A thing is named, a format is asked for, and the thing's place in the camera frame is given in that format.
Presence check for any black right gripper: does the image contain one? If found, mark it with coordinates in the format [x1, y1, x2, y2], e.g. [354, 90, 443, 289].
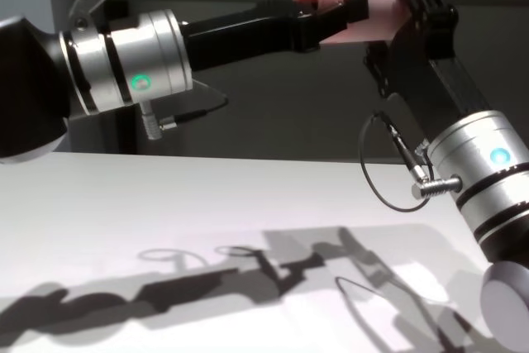
[363, 0, 493, 142]

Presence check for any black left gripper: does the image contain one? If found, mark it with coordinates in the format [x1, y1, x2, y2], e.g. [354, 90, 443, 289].
[180, 0, 369, 74]

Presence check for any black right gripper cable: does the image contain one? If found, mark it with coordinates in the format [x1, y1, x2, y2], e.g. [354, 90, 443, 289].
[358, 110, 463, 212]

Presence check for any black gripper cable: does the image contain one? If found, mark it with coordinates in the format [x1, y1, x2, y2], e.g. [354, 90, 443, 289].
[140, 79, 231, 140]
[358, 110, 463, 212]

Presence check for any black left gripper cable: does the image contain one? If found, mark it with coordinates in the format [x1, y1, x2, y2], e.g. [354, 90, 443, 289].
[140, 79, 231, 140]

